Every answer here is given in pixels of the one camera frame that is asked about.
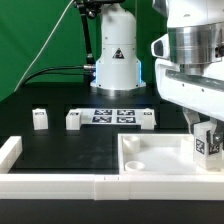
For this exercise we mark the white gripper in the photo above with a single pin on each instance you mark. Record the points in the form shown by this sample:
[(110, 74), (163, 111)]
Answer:
[(195, 93)]

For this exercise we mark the AprilTag marker sheet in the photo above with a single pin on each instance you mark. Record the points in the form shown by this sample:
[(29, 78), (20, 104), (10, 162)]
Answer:
[(108, 116)]

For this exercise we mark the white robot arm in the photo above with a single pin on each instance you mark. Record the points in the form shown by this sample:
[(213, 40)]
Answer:
[(189, 64)]

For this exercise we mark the white square table top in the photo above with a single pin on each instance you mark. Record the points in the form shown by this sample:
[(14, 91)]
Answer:
[(160, 154)]

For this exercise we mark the white U-shaped fence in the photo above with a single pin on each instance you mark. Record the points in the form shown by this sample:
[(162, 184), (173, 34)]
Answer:
[(122, 186)]

